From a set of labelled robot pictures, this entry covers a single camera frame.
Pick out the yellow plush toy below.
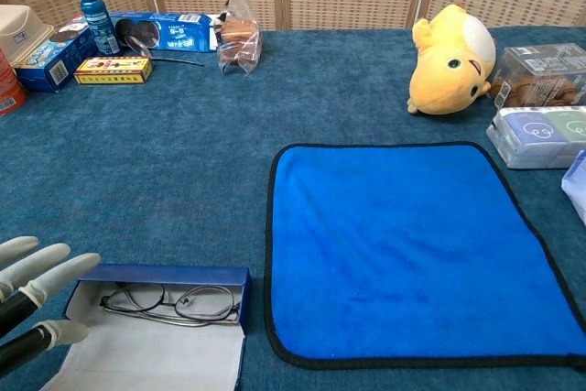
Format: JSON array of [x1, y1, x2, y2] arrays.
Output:
[[406, 3, 498, 116]]

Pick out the white wet wipes pack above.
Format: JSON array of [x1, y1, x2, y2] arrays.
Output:
[[561, 148, 586, 227]]

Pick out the blue glasses case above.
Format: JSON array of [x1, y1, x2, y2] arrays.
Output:
[[38, 263, 252, 391]]

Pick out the teal table cover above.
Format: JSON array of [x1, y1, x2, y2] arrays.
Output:
[[0, 24, 586, 391]]

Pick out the metal spoon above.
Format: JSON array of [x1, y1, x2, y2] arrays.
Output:
[[119, 33, 206, 67]]

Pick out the black eyeglasses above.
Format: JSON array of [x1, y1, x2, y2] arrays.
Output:
[[99, 283, 243, 328]]

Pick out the beige plastic lunch box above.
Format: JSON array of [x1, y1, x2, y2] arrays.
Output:
[[0, 4, 55, 65]]

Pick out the blue cookie box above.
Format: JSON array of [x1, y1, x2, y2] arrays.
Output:
[[13, 15, 98, 92]]

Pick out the orange-red round can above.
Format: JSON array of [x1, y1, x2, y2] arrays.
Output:
[[0, 49, 27, 117]]

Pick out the multi-colour tissue packet row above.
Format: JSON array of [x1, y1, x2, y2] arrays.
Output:
[[485, 105, 586, 170]]

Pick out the blue cloth with black edge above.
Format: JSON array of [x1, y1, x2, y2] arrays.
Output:
[[264, 140, 586, 370]]

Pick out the clear bag of bread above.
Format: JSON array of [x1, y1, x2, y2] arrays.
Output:
[[215, 0, 263, 76]]

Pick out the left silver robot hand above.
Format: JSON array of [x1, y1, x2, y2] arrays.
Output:
[[0, 234, 102, 367]]

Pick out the yellow and red small box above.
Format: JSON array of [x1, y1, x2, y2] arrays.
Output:
[[73, 55, 154, 86]]

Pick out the long blue cookie package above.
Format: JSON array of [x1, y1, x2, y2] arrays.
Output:
[[107, 10, 221, 53]]

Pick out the blue spray bottle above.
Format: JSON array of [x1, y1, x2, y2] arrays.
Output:
[[72, 0, 121, 54]]

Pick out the clear box of brown pastries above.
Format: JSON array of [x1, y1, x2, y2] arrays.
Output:
[[487, 42, 586, 111]]

